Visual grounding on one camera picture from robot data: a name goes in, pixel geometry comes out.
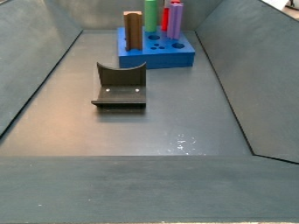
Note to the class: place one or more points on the dark grey regrasp stand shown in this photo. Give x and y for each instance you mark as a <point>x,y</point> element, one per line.
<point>122,86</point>

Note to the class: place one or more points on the blue foam fixture block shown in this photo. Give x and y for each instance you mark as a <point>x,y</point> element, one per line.
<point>162,52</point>

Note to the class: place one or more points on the purple star-shaped peg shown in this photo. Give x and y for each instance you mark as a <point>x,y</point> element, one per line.
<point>175,17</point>

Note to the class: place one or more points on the red square-circle object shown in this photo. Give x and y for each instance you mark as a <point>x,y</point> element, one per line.
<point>166,12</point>

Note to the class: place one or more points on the brown grooved peg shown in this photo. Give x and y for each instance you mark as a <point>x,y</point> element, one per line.
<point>134,30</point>

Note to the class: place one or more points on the green cylinder peg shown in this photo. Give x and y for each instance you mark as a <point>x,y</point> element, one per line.
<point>150,15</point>

